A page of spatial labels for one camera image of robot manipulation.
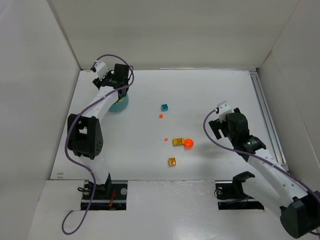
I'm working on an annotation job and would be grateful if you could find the aluminium rail at table edge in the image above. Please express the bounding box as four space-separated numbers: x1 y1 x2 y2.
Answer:
249 70 288 167

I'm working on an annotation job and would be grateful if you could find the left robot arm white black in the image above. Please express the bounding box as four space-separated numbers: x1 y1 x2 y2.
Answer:
64 61 134 195

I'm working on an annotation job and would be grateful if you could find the teal round divided container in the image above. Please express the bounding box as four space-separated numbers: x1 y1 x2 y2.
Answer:
108 93 129 113

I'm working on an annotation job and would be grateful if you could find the yellow lego brick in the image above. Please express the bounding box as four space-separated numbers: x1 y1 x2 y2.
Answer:
172 138 185 147

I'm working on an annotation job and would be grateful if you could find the teal square lego brick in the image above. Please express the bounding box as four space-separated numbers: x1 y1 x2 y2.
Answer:
161 104 169 112

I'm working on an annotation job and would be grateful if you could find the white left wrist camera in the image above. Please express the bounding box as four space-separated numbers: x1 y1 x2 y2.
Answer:
90 60 110 81

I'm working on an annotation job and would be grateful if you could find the yellow-orange square lego brick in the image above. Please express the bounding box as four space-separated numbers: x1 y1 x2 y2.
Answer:
168 157 177 167

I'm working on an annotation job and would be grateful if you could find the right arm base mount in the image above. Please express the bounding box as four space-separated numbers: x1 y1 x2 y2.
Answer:
214 171 265 211

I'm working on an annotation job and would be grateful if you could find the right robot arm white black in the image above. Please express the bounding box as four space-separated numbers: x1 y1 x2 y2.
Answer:
203 102 320 239

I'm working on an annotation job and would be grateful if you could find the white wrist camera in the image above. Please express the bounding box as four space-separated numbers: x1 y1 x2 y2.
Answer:
217 101 233 123
90 60 110 81

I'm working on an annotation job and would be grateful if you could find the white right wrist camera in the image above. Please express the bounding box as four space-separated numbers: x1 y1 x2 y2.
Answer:
217 101 233 123

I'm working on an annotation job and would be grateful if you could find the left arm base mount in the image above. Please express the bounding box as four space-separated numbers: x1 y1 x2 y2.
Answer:
77 180 128 211

